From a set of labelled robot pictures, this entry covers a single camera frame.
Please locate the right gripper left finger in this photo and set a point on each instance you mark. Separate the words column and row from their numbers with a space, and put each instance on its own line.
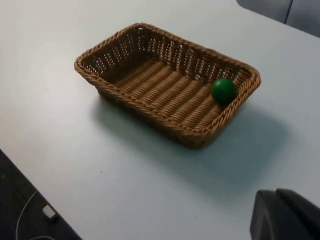
column 270, row 220

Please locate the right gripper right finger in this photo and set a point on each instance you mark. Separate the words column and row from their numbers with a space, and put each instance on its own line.
column 307, row 212

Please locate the green ball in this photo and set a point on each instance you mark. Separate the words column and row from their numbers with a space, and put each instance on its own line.
column 222, row 91

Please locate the pale brown wicker basket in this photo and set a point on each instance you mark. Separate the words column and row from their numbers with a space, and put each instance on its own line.
column 160, row 90

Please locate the small white plug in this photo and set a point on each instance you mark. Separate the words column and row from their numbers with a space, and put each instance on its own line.
column 49, row 213

